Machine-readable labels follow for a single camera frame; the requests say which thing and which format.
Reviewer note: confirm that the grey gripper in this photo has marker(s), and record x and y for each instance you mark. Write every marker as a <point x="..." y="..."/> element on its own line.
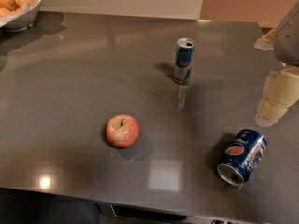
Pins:
<point x="289" y="41"/>

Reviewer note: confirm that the blue pepsi can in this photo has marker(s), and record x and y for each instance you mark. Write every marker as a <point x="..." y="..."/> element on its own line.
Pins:
<point x="240" y="158"/>

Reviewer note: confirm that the red bull can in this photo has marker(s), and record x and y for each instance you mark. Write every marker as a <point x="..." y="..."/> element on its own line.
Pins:
<point x="183" y="61"/>

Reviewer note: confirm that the red apple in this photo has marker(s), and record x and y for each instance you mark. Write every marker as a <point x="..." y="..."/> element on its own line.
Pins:
<point x="122" y="131"/>

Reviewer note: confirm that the metal fruit bowl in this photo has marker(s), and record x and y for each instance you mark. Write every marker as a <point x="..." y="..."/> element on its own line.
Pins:
<point x="23" y="17"/>

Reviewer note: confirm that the orange fruit middle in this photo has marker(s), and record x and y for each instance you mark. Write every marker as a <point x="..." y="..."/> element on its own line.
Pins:
<point x="21" y="3"/>

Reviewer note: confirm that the orange fruit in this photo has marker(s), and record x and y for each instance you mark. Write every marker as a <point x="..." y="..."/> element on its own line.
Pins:
<point x="8" y="4"/>
<point x="21" y="3"/>
<point x="4" y="12"/>

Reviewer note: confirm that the orange fruit lower left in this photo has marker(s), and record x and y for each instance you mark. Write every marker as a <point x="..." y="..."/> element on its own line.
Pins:
<point x="4" y="12"/>

